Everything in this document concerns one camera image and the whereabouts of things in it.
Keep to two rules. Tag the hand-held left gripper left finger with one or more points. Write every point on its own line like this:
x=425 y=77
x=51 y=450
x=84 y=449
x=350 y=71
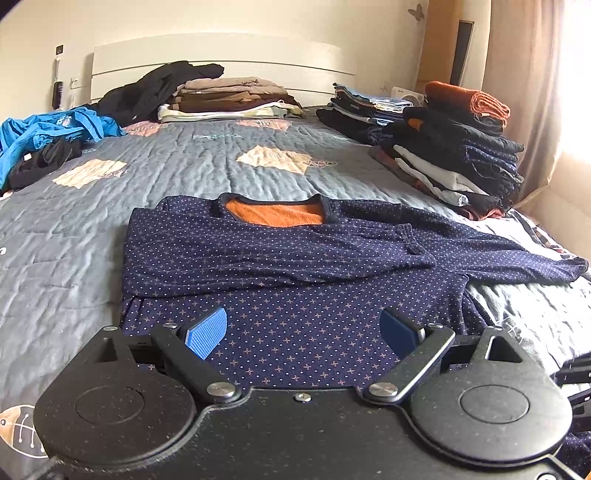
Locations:
x=207 y=332

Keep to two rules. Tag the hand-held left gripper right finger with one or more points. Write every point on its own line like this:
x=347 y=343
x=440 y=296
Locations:
x=399 y=334

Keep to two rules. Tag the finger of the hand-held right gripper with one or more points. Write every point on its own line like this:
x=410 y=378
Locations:
x=582 y=399
x=577 y=371

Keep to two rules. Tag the navy dotted sweater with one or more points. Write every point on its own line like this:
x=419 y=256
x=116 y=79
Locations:
x=286 y=258

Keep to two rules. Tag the stack of dark folded clothes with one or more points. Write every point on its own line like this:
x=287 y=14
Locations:
x=461 y=152

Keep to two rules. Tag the stack of brown folded clothes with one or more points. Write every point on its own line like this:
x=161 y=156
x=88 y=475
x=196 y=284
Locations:
x=231 y=97

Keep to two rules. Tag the plaid bed sheet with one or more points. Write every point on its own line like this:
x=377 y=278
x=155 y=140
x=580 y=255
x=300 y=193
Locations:
x=540 y=235

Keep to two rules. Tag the grey quilted bedspread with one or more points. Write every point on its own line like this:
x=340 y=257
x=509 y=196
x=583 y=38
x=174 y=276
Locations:
x=184 y=157

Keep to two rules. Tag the stack of folded jeans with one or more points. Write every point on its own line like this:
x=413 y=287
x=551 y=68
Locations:
x=355 y=106

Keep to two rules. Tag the white appliance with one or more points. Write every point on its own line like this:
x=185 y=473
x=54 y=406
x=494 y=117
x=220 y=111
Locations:
x=408 y=97

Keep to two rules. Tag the black crumpled garment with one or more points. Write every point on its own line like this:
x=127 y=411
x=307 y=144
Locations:
x=41 y=161

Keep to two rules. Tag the black coat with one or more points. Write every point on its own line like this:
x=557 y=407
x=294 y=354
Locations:
x=143 y=92

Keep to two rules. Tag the blue jacket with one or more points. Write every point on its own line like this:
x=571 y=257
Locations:
x=27 y=134

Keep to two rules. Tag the white headboard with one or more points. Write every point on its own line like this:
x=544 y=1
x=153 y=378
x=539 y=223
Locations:
x=221 y=53

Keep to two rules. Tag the black hairbrush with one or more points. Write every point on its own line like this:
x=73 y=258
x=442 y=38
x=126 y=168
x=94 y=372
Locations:
x=57 y=94

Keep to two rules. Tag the beige curtain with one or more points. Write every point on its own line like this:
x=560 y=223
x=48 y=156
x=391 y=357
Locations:
x=521 y=69

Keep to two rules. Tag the butterfly wall decoration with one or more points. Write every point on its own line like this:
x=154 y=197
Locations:
x=418 y=11

